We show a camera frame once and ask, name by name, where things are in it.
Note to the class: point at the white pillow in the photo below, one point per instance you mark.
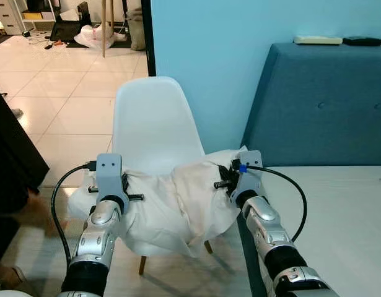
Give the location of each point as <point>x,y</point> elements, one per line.
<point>178,198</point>

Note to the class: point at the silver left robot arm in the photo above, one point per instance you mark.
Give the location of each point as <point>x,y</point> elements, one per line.
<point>97,241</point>

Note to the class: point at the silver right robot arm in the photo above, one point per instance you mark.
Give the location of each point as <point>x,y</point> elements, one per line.
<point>264,229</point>

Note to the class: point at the white plastic chair wooden legs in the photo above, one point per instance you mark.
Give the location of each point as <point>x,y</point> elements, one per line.
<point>153,124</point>

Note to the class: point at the blue upholstered headboard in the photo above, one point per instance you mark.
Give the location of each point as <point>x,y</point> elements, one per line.
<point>320,105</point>

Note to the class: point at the person in black clothes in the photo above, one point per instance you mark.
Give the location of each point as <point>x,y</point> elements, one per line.
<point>10,154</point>

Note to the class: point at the grey slipper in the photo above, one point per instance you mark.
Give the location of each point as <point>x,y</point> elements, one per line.
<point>17,113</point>

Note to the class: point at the white plastic bag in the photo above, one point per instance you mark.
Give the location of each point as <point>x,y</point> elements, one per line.
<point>97,36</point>

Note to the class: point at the thin wooden pole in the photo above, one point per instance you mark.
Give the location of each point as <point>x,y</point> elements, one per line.
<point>104,28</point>

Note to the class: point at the white remote control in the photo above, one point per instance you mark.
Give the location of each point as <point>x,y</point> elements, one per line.
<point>317,40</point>

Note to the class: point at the black bag on floor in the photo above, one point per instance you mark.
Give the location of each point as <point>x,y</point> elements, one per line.
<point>66,31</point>

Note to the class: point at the white drawer cabinet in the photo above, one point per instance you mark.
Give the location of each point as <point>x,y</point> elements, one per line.
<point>7,15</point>

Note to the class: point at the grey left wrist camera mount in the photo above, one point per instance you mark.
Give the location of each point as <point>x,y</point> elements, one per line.
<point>108,176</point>

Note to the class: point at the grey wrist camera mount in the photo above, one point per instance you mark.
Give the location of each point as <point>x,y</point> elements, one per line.
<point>108,176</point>
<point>249,179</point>

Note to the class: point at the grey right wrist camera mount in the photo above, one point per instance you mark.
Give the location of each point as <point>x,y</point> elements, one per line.
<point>249,179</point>

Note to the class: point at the black door frame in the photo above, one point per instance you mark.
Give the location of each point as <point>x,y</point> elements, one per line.
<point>147,37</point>

